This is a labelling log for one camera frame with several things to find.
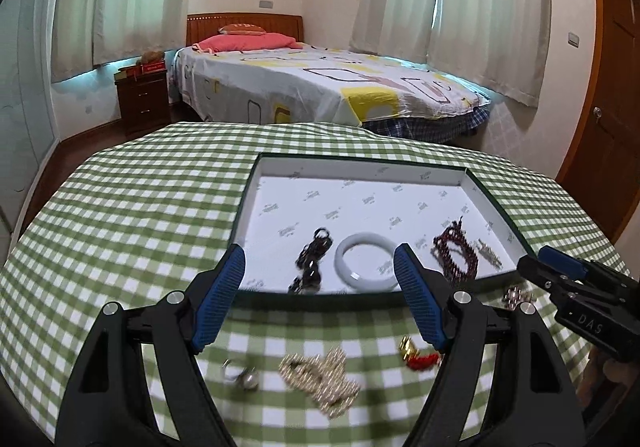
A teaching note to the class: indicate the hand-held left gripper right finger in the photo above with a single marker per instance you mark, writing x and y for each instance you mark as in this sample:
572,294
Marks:
417,297

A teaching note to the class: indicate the brown wooden door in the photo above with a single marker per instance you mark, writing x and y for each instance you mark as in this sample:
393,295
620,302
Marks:
610,102

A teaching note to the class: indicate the orange cushion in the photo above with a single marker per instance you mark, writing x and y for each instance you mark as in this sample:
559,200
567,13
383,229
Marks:
242,29

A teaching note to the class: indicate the white jade bangle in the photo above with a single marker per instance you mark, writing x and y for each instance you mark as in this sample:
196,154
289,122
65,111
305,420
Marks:
344,249

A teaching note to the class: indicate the dark wooden nightstand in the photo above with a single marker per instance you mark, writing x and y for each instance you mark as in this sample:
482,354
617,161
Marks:
144,102

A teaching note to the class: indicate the person's right hand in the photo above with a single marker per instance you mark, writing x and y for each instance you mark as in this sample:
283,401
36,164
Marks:
612,372

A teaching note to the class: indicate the white light switch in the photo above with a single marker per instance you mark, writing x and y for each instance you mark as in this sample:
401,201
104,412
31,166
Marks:
573,39

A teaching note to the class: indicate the brown stuffed toy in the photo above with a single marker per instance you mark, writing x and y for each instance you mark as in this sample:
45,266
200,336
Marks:
150,58

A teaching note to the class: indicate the pink pillow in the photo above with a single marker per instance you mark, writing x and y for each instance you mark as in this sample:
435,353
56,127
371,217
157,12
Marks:
240,43

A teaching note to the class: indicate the white tray with dark rim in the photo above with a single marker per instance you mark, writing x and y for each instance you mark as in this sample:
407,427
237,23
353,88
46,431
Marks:
360,207

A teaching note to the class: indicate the bed with patterned sheet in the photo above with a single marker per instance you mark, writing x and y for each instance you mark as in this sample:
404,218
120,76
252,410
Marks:
310,87

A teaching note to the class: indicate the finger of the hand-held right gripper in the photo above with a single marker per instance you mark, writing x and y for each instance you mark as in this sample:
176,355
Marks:
534,272
562,263

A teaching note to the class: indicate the frosted glass wardrobe door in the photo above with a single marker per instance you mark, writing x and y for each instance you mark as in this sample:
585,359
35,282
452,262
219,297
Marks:
25,102

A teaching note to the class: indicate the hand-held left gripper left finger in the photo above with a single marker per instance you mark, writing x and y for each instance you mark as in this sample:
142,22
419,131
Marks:
220,297

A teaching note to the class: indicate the red and gold ornament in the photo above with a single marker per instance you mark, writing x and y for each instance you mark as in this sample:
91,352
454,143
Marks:
419,358

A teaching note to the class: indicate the red box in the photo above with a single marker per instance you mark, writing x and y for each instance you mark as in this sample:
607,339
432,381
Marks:
150,69

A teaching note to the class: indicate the green checkered tablecloth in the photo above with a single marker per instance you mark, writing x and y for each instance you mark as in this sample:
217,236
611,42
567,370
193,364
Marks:
150,207

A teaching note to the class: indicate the wooden headboard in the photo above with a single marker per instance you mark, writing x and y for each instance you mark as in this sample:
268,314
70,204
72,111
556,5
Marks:
280,24

